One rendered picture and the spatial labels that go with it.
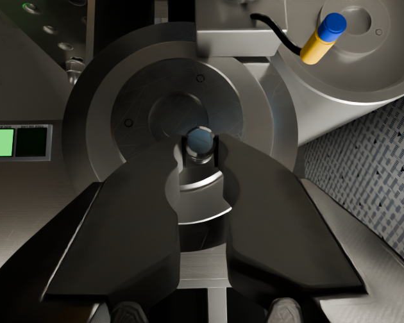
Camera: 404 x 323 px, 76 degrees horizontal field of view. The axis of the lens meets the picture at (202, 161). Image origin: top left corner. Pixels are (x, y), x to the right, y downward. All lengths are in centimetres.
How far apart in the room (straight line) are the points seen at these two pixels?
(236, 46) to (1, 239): 54
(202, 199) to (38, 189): 45
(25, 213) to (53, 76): 151
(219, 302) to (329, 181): 30
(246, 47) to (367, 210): 20
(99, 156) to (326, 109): 16
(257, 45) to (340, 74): 7
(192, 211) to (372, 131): 20
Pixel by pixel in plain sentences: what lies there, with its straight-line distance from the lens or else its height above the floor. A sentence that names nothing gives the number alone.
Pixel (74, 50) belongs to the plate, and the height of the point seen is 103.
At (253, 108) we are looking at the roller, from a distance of 17.
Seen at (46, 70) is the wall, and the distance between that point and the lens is 205.
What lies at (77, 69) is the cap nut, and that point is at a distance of 58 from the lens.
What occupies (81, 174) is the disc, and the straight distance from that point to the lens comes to 17.
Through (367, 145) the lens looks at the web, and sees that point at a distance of 30.
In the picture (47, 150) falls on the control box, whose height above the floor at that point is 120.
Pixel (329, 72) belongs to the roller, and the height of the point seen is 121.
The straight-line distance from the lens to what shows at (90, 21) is 21.
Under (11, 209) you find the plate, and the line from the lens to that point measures 60.
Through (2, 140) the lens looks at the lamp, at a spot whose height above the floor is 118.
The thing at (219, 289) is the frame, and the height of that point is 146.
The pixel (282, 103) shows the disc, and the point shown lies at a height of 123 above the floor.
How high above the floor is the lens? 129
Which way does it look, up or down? 8 degrees down
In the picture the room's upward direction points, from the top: 179 degrees clockwise
